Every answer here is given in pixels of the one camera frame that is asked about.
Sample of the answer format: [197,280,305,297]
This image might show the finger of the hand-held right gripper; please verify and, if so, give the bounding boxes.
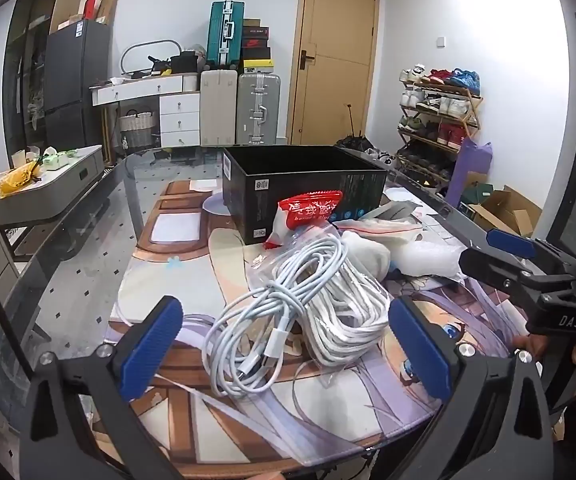
[485,229,576,282]
[458,247,576,307]

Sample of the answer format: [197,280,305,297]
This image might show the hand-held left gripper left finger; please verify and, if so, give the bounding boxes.
[30,295,185,480]

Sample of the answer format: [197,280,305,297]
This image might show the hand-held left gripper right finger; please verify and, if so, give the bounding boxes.
[388,295,566,480]

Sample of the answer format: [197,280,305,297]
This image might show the bagged white cable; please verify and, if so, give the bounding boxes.
[248,230,393,368]

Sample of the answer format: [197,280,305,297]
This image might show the white round cable bundle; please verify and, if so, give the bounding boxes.
[202,234,329,401]

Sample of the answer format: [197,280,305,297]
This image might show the white plush toy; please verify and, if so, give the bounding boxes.
[340,230,393,281]

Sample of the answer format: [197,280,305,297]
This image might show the red snack packet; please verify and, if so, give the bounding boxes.
[263,190,345,250]

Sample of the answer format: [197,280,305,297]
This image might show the black cardboard box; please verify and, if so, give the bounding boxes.
[222,146,389,246]

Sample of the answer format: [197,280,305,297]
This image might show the open cardboard box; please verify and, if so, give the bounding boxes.
[460,185,544,239]

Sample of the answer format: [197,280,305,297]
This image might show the printed table mat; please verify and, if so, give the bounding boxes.
[110,180,529,466]

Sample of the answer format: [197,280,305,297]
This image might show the clear bubble wrap bag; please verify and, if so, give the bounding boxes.
[392,240,466,279]

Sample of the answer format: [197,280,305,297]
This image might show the purple yoga mat roll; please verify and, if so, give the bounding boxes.
[447,139,493,202]

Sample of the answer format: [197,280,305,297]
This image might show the grey pouch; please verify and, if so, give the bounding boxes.
[365,200,419,222]

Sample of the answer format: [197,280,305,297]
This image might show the clear zip bag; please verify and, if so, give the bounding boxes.
[335,217,425,237]

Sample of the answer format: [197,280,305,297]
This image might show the wooden shoe rack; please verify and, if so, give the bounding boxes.
[397,77,484,186]

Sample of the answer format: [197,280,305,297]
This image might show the shoe rack with shoes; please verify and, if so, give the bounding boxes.
[398,64,481,181]

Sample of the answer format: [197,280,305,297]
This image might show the pile of floor shoes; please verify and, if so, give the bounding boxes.
[368,147,399,166]

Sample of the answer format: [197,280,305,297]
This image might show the grey coffee table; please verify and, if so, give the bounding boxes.
[0,145,106,222]

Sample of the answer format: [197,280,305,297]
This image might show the black umbrella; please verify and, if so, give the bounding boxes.
[335,105,376,154]

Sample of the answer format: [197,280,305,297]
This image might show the green white packets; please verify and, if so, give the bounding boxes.
[42,146,76,169]

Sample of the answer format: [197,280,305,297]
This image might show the yellow plastic bag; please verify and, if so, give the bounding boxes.
[0,160,43,196]

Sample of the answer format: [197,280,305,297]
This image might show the wicker basket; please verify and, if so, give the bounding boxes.
[118,110,157,149]

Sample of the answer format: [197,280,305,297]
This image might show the wooden door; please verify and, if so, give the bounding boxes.
[288,0,379,147]

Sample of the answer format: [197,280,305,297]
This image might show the white dressing desk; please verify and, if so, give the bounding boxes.
[90,74,201,149]

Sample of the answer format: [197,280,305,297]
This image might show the beige suitcase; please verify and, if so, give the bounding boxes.
[199,70,239,147]

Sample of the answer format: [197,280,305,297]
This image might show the silver suitcase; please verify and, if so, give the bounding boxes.
[237,73,281,146]

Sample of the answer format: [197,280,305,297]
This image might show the dark grey fridge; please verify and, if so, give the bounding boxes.
[42,19,113,153]

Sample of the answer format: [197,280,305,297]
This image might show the black bag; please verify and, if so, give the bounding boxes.
[170,50,199,74]

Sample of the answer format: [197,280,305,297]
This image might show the dark glass cabinet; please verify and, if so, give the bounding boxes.
[2,0,56,151]

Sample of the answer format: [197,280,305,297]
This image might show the teal suitcase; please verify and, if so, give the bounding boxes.
[207,1,246,71]

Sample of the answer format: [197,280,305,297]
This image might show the black red shoe box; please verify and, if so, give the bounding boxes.
[243,26,271,49]

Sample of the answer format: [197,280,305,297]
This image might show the brown narrow carton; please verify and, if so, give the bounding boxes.
[96,0,118,26]

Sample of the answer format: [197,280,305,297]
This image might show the oval mirror frame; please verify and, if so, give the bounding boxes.
[120,39,183,79]

